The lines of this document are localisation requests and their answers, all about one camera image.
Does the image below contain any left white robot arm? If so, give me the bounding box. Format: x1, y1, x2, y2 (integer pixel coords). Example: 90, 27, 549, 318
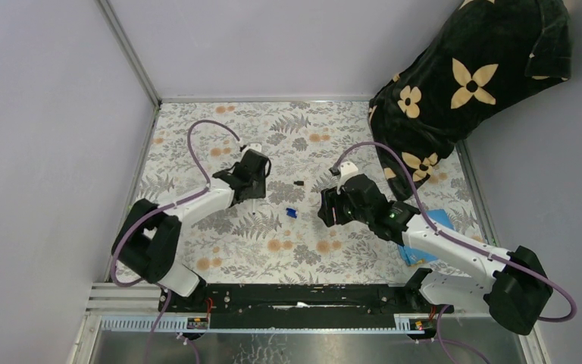
111, 148, 271, 312

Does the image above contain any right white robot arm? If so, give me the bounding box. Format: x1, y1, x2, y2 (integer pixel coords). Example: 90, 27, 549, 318
318, 174, 553, 335

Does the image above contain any blue pen cap left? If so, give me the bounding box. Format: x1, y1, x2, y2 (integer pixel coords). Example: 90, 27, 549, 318
286, 208, 298, 218

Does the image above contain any floral patterned table mat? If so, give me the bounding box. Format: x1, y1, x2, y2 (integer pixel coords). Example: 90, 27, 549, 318
115, 101, 496, 285

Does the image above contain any blue folded cloth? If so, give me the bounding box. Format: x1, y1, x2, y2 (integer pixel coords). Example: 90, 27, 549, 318
399, 209, 455, 267

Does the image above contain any black floral blanket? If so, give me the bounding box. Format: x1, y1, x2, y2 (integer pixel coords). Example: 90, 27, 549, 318
368, 1, 572, 200

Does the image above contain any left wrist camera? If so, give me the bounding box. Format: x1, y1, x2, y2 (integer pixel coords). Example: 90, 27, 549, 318
240, 143, 262, 154

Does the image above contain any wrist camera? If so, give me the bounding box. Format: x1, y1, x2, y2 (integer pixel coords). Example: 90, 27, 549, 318
329, 162, 360, 193
240, 143, 262, 154

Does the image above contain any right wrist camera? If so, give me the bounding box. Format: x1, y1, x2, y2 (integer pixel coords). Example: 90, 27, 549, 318
329, 162, 360, 193

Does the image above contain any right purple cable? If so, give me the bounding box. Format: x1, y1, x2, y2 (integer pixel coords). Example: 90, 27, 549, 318
332, 141, 578, 322

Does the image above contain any purple cable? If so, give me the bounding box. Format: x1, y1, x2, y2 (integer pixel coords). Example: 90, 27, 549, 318
332, 141, 578, 322
109, 120, 242, 364

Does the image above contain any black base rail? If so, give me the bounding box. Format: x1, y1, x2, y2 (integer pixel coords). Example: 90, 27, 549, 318
158, 284, 442, 331

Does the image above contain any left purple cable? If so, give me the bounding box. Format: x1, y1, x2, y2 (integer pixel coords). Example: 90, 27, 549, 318
109, 120, 242, 364

